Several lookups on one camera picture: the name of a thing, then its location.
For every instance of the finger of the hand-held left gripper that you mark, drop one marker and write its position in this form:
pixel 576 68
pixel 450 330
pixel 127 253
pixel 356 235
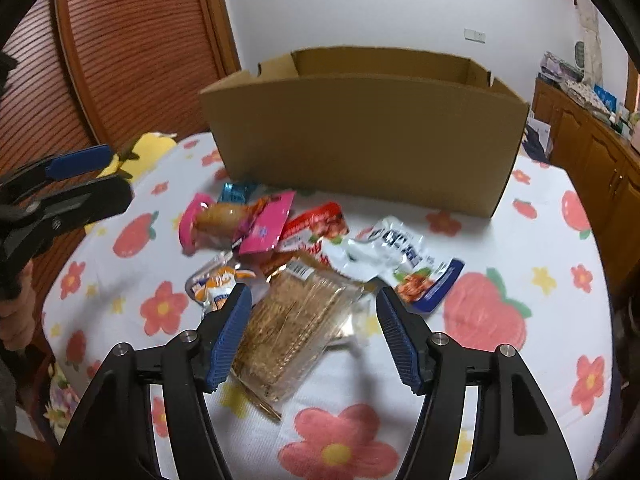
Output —
pixel 80 161
pixel 95 200

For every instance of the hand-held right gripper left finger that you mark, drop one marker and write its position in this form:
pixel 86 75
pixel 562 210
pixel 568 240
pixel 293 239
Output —
pixel 230 335

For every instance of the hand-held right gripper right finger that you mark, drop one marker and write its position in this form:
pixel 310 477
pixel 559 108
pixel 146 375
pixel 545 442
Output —
pixel 397 335

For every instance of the orange and white snack packet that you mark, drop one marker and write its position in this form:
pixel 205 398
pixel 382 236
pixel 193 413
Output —
pixel 220 285

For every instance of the clear cracker packet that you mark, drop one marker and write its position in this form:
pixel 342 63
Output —
pixel 295 320

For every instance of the copper foil snack packet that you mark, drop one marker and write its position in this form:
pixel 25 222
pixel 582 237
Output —
pixel 265 407

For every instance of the white snack packet blue edge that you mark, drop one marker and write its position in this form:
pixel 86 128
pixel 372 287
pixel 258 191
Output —
pixel 395 245

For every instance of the pink chicken drumstick packet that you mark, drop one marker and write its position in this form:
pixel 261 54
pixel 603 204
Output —
pixel 265 225

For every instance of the red snack packet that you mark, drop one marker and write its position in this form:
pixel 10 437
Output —
pixel 320 222

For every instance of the brown cardboard box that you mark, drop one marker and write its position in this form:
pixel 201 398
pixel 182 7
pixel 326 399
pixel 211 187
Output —
pixel 350 135

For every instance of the person's left hand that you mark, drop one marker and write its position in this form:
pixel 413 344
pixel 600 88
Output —
pixel 17 320

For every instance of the floral bedspread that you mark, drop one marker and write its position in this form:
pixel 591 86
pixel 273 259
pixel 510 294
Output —
pixel 60 400

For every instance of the slatted wooden door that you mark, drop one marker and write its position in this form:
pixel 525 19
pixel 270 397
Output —
pixel 125 35

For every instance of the floral strawberry tablecloth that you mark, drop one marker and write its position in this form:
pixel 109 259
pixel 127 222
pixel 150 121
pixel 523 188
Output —
pixel 500 240

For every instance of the white and blue bag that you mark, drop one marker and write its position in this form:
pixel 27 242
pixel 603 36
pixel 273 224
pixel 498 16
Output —
pixel 537 140

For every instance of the wooden cabinet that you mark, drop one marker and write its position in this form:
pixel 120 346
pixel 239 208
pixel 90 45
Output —
pixel 600 160

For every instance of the patterned cloth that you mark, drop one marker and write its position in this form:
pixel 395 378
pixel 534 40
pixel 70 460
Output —
pixel 582 92

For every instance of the stack of folded cloths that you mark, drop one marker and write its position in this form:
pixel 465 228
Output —
pixel 557 67

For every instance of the blue box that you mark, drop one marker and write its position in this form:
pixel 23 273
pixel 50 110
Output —
pixel 605 97

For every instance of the beige curtain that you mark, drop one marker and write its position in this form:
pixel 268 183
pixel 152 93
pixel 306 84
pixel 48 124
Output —
pixel 590 25

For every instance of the white wall socket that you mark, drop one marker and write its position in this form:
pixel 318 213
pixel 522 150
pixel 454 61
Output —
pixel 474 35

